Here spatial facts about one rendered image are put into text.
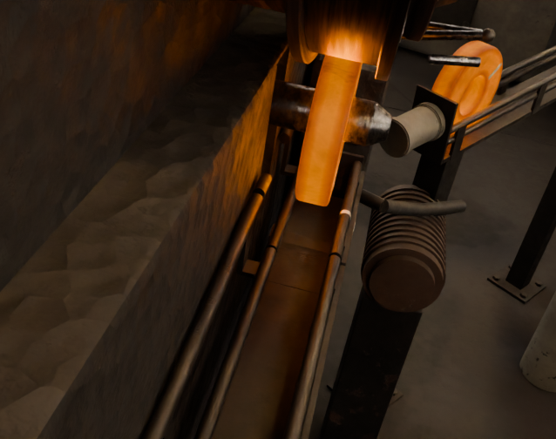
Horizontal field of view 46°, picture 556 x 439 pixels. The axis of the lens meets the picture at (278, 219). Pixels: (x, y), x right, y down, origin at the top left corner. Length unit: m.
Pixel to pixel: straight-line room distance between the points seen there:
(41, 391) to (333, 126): 0.37
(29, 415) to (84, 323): 0.05
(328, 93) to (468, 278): 1.39
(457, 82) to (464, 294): 0.92
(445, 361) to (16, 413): 1.42
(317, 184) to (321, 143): 0.04
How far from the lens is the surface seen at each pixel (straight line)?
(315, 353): 0.55
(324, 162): 0.58
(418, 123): 1.00
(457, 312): 1.79
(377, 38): 0.46
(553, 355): 1.62
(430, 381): 1.58
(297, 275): 0.69
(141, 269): 0.34
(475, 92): 1.14
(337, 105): 0.58
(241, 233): 0.56
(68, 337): 0.31
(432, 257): 1.02
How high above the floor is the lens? 1.09
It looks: 34 degrees down
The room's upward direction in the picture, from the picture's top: 10 degrees clockwise
